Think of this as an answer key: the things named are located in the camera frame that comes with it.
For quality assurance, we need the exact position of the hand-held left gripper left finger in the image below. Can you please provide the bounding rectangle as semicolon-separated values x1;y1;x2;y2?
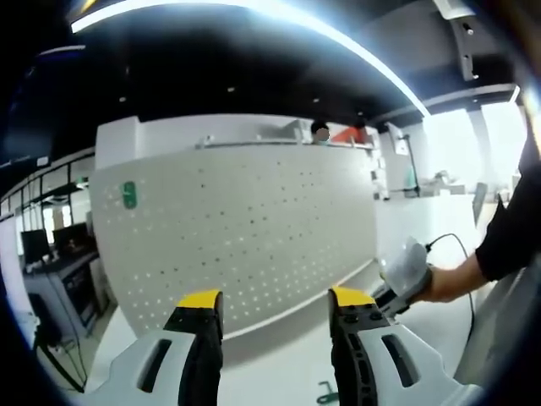
112;288;225;406

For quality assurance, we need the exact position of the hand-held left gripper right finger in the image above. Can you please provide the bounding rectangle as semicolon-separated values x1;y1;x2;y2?
329;286;462;406

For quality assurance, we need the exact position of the green hook assembly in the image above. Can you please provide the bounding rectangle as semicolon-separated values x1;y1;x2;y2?
121;180;139;209
316;380;339;403

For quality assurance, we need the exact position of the white perforated mounting plate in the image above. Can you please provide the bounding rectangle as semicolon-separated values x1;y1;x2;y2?
89;141;379;342

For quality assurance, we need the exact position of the person's right hand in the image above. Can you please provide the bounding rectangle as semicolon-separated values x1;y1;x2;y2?
427;265;462;304

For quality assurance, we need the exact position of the black tripod stand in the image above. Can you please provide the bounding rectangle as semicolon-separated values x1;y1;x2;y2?
401;133;423;199

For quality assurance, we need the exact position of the white shelf unit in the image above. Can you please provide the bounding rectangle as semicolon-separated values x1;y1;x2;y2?
368;145;391;202

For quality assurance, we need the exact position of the white mesh chair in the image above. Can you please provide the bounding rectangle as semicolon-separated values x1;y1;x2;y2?
475;268;536;381

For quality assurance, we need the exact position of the orange panel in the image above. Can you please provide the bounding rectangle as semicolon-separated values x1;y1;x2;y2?
331;123;369;145

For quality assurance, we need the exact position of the grey workbench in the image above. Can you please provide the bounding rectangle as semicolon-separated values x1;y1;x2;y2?
23;249;109;339

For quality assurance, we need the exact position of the black monitor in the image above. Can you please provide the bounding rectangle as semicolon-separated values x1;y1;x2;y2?
52;222;93;255
20;229;52;266

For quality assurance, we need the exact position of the white cabinet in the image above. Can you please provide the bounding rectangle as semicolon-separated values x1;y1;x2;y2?
95;116;381;173

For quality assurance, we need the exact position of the ceiling air conditioner cassette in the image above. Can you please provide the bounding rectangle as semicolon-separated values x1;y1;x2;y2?
431;0;477;20

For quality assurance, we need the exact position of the long ceiling light strip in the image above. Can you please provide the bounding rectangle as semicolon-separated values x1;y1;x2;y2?
69;0;431;118

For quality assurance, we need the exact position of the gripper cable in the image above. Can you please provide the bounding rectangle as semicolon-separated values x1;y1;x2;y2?
424;233;477;352

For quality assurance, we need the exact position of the grey ceiling bracket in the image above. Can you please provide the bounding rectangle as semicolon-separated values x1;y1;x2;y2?
448;16;482;82

